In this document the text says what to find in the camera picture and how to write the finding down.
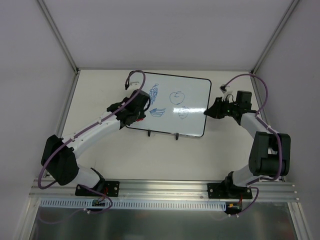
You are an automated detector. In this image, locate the white whiteboard black frame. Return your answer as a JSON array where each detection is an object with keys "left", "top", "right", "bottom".
[{"left": 129, "top": 72, "right": 212, "bottom": 138}]

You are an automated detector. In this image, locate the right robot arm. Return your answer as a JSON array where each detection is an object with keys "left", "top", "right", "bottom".
[{"left": 204, "top": 91, "right": 291, "bottom": 200}]

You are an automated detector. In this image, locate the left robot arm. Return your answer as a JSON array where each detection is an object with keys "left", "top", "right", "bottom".
[{"left": 39, "top": 90, "right": 151, "bottom": 196}]

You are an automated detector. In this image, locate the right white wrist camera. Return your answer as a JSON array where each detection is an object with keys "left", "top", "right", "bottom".
[{"left": 219, "top": 84, "right": 232, "bottom": 94}]

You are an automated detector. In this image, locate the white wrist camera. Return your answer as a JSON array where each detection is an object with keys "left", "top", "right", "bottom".
[
  {"left": 124, "top": 79, "right": 141, "bottom": 91},
  {"left": 219, "top": 84, "right": 232, "bottom": 94}
]

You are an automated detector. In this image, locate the aluminium side rail right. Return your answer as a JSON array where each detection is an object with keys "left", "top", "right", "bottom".
[{"left": 250, "top": 71, "right": 286, "bottom": 182}]

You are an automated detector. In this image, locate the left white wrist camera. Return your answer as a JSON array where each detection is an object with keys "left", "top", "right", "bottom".
[{"left": 124, "top": 79, "right": 141, "bottom": 91}]

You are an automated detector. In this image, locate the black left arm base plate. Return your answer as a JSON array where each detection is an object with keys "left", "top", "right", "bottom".
[{"left": 102, "top": 181, "right": 120, "bottom": 198}]

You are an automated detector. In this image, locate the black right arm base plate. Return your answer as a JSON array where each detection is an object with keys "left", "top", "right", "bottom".
[{"left": 207, "top": 182, "right": 253, "bottom": 200}]

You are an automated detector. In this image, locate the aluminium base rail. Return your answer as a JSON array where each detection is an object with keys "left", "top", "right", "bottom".
[{"left": 28, "top": 179, "right": 300, "bottom": 203}]

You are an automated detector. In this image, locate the aluminium corner post left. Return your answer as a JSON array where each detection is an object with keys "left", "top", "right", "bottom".
[{"left": 35, "top": 0, "right": 79, "bottom": 74}]

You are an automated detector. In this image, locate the aluminium corner post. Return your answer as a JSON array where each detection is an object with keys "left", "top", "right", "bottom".
[
  {"left": 250, "top": 0, "right": 301, "bottom": 74},
  {"left": 35, "top": 0, "right": 79, "bottom": 74}
]

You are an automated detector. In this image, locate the aluminium corner post right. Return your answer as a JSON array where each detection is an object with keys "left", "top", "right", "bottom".
[{"left": 250, "top": 0, "right": 301, "bottom": 74}]

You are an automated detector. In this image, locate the white slotted cable duct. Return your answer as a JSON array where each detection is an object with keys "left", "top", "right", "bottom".
[{"left": 39, "top": 198, "right": 227, "bottom": 212}]

